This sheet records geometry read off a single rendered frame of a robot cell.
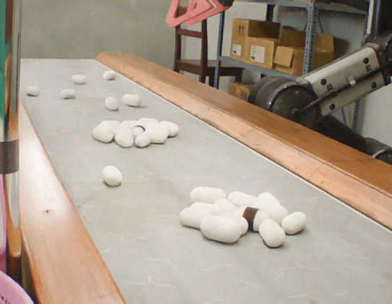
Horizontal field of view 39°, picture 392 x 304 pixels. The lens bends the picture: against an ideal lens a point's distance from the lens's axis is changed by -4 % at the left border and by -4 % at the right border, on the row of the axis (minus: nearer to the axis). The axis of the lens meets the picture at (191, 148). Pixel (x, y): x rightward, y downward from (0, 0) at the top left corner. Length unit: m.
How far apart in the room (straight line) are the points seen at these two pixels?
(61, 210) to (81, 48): 4.96
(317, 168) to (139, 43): 4.93
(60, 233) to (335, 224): 0.28
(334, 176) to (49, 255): 0.39
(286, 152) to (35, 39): 4.66
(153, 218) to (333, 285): 0.19
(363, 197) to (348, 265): 0.16
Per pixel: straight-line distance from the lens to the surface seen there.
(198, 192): 0.58
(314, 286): 0.46
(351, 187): 0.67
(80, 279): 0.39
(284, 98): 1.20
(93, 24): 5.45
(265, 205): 0.56
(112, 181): 0.63
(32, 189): 0.55
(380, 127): 3.41
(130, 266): 0.46
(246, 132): 0.88
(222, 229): 0.51
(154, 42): 5.64
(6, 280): 0.38
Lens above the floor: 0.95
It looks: 15 degrees down
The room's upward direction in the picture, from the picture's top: 5 degrees clockwise
